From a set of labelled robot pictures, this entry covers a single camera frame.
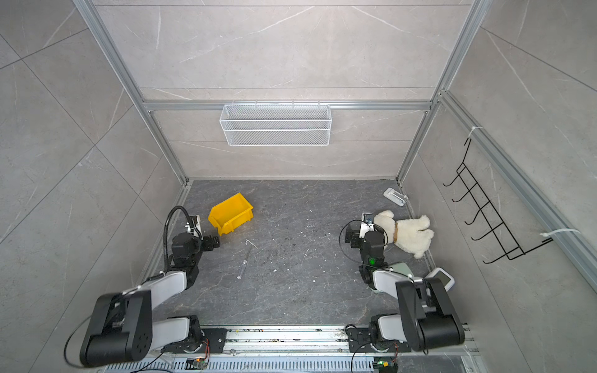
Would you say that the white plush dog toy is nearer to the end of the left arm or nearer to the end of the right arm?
the end of the right arm

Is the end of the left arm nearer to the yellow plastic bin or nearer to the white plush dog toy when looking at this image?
the yellow plastic bin

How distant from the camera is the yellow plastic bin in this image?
0.98m

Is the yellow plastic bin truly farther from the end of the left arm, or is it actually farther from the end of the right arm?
the end of the right arm

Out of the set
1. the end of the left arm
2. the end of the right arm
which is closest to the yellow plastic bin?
the end of the left arm
